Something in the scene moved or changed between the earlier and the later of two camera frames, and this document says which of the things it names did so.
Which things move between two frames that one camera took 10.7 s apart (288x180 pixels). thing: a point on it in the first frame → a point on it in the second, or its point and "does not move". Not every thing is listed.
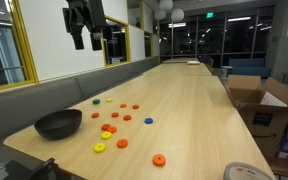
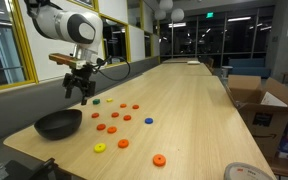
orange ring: x=115 y=114 does not move
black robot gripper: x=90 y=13 → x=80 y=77
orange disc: x=112 y=129 does not move
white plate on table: x=194 y=62 does not move
